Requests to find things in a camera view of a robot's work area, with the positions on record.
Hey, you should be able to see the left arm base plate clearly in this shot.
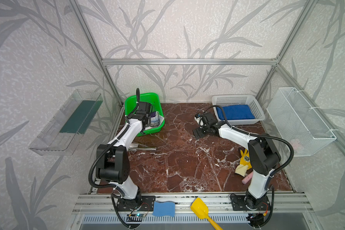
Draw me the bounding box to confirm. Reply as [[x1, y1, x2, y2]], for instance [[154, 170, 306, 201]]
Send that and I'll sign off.
[[117, 195, 156, 212]]

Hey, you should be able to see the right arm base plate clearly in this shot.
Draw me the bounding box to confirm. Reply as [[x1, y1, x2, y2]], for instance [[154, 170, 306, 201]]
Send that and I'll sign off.
[[230, 194, 271, 211]]

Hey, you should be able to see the white light-blue towel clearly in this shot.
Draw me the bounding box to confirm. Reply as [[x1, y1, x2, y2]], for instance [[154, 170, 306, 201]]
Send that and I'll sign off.
[[149, 111, 160, 127]]

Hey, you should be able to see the yellow plastic shovel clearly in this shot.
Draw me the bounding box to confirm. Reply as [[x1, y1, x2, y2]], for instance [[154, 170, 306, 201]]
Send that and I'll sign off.
[[190, 197, 223, 230]]

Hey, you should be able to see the pale yellow cloth piece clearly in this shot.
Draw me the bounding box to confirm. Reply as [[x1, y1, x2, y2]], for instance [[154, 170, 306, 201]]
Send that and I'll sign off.
[[235, 164, 251, 177]]

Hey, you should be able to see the white wire wall basket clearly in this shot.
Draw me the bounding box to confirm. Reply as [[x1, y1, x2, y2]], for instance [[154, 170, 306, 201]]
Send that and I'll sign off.
[[267, 87, 336, 157]]

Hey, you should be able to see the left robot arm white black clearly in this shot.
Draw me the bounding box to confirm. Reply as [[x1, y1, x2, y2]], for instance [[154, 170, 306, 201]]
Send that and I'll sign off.
[[88, 89, 151, 206]]

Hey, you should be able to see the clear acrylic wall shelf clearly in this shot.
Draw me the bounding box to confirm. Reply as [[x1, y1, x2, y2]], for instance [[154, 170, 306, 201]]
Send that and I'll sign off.
[[29, 90, 103, 156]]

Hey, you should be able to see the blue towel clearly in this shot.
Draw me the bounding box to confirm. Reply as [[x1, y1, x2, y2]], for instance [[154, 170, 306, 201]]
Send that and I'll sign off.
[[216, 104, 255, 120]]

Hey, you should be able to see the pink item in wire basket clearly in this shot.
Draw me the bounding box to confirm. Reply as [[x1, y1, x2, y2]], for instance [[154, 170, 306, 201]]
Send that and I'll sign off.
[[290, 139, 304, 151]]

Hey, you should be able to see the small circuit board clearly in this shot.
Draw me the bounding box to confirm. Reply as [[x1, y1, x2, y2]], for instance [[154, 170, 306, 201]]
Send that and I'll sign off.
[[126, 212, 148, 222]]

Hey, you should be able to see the blue sponge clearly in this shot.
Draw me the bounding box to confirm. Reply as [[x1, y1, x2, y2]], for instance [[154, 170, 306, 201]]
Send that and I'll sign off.
[[152, 201, 175, 217]]

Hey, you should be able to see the white plastic basket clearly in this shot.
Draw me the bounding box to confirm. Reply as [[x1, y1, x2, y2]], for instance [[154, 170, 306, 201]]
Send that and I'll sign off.
[[212, 94, 265, 126]]

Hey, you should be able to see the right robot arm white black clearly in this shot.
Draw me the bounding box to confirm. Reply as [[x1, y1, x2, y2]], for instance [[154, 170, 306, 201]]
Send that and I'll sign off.
[[193, 110, 294, 210]]

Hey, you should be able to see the silver metal trowel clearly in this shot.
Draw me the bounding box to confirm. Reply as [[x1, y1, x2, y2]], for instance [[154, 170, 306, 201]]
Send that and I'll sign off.
[[128, 143, 157, 151]]

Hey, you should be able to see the yellow packet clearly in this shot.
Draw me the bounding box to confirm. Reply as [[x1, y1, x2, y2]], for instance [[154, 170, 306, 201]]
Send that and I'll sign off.
[[239, 149, 252, 169]]

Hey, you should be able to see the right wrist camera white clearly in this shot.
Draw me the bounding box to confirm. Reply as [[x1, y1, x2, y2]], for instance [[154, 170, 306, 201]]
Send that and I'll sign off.
[[194, 113, 204, 127]]

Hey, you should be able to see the green plastic basket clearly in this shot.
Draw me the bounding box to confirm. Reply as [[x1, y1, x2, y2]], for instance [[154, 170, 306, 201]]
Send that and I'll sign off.
[[125, 93, 165, 137]]

